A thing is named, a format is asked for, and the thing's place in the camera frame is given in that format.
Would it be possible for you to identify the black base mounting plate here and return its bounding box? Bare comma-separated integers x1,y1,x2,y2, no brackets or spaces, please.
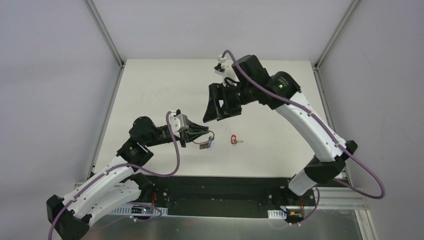
89,174,351,220

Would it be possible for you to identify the left aluminium frame post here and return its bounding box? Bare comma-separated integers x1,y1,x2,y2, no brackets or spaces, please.
83,0,125,69

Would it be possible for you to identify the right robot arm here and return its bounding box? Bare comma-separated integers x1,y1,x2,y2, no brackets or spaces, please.
202,54,358,205

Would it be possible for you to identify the right aluminium frame post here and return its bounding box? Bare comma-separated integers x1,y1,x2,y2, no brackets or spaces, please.
314,0,362,71

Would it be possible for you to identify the aluminium front rail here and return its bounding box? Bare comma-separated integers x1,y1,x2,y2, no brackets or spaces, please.
314,187,369,210

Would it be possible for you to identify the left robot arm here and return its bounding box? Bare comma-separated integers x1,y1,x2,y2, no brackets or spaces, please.
46,110,210,240

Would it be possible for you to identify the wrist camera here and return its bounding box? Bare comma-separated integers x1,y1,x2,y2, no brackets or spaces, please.
213,55,236,86
168,111,189,134

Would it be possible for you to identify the aluminium frame post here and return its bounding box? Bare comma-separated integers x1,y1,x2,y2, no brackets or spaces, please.
83,0,125,69
314,0,362,71

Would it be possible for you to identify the silver metal keyring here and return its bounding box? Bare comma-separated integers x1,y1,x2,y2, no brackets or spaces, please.
192,130,215,150

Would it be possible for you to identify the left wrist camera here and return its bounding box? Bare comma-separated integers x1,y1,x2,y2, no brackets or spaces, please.
168,111,189,134

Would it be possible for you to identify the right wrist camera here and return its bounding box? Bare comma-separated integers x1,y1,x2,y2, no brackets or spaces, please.
213,55,236,86

